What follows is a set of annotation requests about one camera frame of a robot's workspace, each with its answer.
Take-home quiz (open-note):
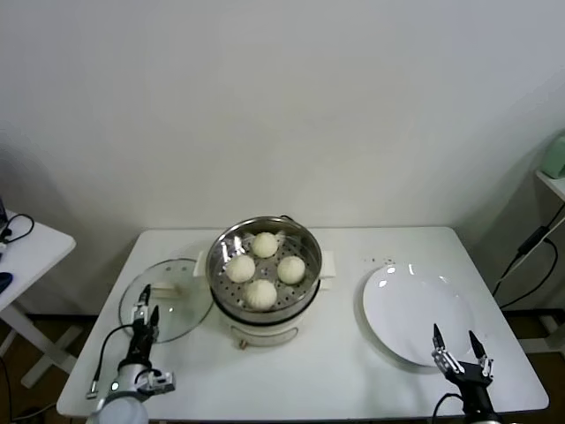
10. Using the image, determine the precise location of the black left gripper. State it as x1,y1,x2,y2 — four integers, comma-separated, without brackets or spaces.
127,284,161,366

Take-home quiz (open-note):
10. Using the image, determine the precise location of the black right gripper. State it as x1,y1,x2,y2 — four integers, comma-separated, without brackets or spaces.
431,323,495,419

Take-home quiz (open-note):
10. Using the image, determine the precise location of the round glass pot lid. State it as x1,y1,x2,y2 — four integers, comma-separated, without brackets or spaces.
117,258,215,345

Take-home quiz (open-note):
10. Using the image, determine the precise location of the white steamed baozi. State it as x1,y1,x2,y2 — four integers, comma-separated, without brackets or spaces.
252,231,280,259
276,256,306,285
243,278,278,311
225,255,256,284

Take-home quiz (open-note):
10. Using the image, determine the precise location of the perforated steel steamer basket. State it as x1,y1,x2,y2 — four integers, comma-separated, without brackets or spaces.
207,216,324,313

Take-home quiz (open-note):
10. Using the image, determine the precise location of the large white plate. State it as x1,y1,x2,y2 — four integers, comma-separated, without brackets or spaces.
362,263,478,367

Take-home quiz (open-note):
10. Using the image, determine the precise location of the white side table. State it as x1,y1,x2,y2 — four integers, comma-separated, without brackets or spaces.
0,207,78,388

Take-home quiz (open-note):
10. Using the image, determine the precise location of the white shelf stand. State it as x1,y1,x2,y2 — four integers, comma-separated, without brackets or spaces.
534,170,565,266

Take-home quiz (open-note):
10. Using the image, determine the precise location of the pale green appliance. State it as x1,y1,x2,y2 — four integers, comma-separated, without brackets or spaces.
542,135,565,178

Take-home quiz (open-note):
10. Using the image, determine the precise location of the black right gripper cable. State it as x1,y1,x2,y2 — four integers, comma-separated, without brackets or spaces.
431,392,464,424

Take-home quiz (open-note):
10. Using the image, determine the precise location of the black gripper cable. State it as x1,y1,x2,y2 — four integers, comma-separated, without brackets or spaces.
86,324,133,401
431,392,464,424

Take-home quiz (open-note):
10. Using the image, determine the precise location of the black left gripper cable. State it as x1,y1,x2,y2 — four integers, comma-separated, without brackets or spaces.
86,324,133,401

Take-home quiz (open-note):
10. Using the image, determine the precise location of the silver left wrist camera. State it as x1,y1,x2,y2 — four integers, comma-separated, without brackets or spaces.
139,369,177,395

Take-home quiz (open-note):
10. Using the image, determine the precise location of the black looped cable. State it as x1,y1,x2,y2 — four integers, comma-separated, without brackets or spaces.
0,213,35,243

